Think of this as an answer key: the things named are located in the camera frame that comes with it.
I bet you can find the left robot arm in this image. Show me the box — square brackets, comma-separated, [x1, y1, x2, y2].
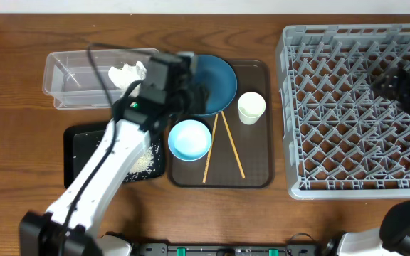
[19, 80, 209, 255]

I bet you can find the pile of white rice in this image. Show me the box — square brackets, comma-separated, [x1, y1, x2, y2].
[123, 142, 165, 183]

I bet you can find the white napkin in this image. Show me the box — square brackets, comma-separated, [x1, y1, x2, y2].
[107, 61, 147, 90]

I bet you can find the white cup green inside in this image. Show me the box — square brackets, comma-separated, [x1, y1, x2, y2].
[237, 92, 266, 125]

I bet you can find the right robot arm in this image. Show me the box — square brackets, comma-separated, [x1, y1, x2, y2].
[320, 68, 410, 255]

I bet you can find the black rectangular tray bin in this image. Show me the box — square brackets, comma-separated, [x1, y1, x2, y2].
[63, 122, 166, 188]

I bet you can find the wooden chopstick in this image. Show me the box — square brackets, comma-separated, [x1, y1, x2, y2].
[221, 111, 246, 179]
[202, 114, 219, 183]

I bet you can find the grey dishwasher rack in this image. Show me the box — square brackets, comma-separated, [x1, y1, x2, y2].
[275, 24, 410, 200]

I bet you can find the brown serving tray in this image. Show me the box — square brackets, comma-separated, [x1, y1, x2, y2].
[167, 60, 274, 188]

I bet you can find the clear plastic waste bin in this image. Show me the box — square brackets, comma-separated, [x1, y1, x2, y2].
[43, 48, 157, 110]

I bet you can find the dark blue plate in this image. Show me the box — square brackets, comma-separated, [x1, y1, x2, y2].
[194, 55, 238, 116]

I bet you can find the light blue small bowl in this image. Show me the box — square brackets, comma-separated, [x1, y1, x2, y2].
[167, 119, 211, 161]

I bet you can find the right wooden chopstick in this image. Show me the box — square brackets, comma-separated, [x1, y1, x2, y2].
[221, 111, 246, 179]

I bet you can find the left wooden chopstick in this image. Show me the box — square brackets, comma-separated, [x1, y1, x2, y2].
[202, 114, 219, 183]

